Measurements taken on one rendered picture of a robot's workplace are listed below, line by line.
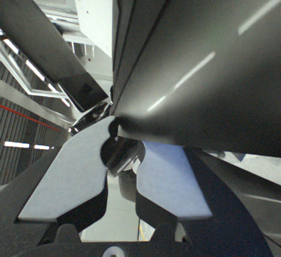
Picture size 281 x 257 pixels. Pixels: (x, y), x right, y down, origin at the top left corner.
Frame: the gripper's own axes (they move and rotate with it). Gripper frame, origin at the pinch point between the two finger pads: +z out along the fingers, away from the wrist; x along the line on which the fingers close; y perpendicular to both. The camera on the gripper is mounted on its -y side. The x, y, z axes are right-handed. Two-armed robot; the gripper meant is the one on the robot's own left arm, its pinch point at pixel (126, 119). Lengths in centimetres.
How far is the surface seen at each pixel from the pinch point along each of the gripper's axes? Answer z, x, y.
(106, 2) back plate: 42.8, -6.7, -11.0
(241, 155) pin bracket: 15.0, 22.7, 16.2
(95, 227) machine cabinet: 363, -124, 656
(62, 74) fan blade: 19.1, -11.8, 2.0
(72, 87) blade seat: 17.3, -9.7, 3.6
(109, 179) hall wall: 815, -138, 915
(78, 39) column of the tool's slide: 80, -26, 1
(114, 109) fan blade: 3.1, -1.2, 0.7
